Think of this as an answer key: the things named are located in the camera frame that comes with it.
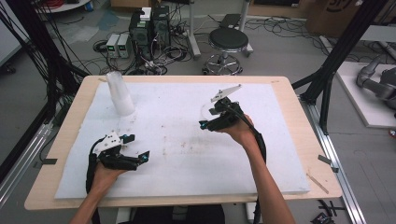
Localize small white box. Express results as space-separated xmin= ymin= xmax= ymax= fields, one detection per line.
xmin=139 ymin=7 xmax=153 ymax=22

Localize stack of clear plastic cups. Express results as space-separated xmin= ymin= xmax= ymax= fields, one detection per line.
xmin=105 ymin=70 xmax=136 ymax=117

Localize grey bench power supply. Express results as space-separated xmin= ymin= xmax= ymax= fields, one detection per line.
xmin=106 ymin=33 xmax=121 ymax=59
xmin=117 ymin=33 xmax=133 ymax=60

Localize thin wooden stick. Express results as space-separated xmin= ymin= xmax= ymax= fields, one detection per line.
xmin=305 ymin=172 xmax=330 ymax=195

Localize person's right hand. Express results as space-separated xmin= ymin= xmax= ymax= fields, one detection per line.
xmin=217 ymin=114 xmax=261 ymax=149

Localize person's dark clothing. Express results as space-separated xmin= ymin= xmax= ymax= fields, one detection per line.
xmin=119 ymin=203 xmax=226 ymax=224

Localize red cable coil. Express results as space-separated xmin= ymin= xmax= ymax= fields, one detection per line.
xmin=39 ymin=0 xmax=65 ymax=9

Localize black metal frame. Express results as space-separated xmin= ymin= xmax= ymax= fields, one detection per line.
xmin=290 ymin=0 xmax=390 ymax=136
xmin=0 ymin=0 xmax=91 ymax=185

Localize white foam mat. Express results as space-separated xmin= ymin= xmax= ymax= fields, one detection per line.
xmin=54 ymin=81 xmax=311 ymax=201

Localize black round stool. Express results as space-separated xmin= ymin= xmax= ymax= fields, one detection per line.
xmin=202 ymin=27 xmax=250 ymax=77

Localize white floor board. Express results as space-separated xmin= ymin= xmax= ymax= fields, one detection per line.
xmin=335 ymin=61 xmax=396 ymax=130

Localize white round table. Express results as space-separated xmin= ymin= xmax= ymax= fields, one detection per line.
xmin=33 ymin=0 xmax=92 ymax=14

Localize white table leg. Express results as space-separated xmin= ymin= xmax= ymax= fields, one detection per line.
xmin=115 ymin=206 xmax=132 ymax=224
xmin=245 ymin=202 xmax=257 ymax=224

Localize black computer tower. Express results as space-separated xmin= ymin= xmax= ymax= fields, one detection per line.
xmin=128 ymin=10 xmax=154 ymax=61
xmin=151 ymin=5 xmax=172 ymax=49

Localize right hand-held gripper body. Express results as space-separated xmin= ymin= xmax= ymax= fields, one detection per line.
xmin=206 ymin=83 xmax=248 ymax=132

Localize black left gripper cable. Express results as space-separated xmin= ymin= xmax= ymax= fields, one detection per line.
xmin=85 ymin=137 xmax=105 ymax=194

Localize wooden table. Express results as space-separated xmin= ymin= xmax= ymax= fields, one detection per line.
xmin=23 ymin=75 xmax=344 ymax=212

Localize cardboard box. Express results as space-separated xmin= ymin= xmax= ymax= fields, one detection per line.
xmin=305 ymin=0 xmax=364 ymax=39

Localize grey desk leg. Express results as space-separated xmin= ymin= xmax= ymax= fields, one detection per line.
xmin=238 ymin=0 xmax=254 ymax=58
xmin=186 ymin=0 xmax=203 ymax=60

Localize aluminium floor rail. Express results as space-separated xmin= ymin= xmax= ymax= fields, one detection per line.
xmin=299 ymin=95 xmax=369 ymax=224
xmin=0 ymin=121 xmax=54 ymax=209

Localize black parts on floor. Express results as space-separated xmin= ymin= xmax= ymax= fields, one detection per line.
xmin=310 ymin=199 xmax=347 ymax=224

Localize person's left hand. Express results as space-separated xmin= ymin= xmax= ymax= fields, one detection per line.
xmin=92 ymin=161 xmax=127 ymax=196

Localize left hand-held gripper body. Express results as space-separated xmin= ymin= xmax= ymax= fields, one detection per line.
xmin=92 ymin=131 xmax=139 ymax=172

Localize black flat device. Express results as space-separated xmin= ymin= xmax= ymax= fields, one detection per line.
xmin=219 ymin=13 xmax=243 ymax=30

